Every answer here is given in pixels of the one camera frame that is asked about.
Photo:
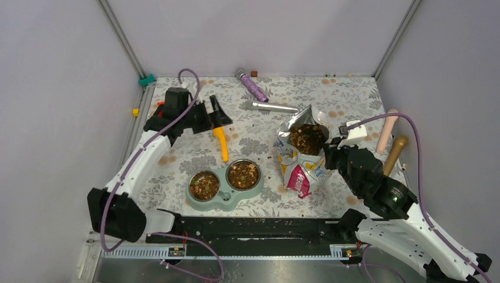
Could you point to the yellow plastic scoop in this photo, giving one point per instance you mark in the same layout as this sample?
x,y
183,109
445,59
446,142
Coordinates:
x,y
220,134

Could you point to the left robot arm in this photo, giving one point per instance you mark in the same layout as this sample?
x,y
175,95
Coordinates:
x,y
115,210

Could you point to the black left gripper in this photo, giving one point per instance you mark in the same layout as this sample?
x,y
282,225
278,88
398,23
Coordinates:
x,y
220,118

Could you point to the silver metal microphone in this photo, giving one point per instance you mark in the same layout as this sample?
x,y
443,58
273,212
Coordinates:
x,y
259,105

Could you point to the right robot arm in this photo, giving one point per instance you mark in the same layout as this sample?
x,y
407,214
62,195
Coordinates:
x,y
432,254

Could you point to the pet food bag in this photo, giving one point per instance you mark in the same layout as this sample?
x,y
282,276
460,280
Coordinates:
x,y
300,140

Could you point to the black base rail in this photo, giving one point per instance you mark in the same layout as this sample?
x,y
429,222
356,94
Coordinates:
x,y
289,237

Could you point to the floral table mat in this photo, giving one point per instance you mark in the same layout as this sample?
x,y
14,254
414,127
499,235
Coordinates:
x,y
252,135

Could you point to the green double pet bowl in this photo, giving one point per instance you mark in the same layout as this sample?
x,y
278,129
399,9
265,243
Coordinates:
x,y
224,188

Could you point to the small yellow cube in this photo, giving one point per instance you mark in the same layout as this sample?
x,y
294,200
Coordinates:
x,y
135,112

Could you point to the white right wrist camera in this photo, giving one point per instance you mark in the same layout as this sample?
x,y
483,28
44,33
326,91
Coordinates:
x,y
351,133

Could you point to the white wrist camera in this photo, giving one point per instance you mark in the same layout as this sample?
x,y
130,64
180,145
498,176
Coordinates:
x,y
191,87
351,133

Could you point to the red plastic block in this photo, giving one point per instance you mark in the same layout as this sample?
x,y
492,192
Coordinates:
x,y
159,110

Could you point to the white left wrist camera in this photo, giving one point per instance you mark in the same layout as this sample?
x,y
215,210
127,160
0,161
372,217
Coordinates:
x,y
191,87

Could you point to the teal corner clip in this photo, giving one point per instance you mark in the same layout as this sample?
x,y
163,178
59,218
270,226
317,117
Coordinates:
x,y
144,82

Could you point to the pink microphone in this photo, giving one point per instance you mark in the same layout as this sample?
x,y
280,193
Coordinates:
x,y
386,133

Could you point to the gold microphone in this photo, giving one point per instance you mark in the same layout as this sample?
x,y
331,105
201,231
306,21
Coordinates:
x,y
398,145

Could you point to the purple glitter microphone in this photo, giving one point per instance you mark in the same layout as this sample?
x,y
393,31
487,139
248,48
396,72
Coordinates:
x,y
251,86

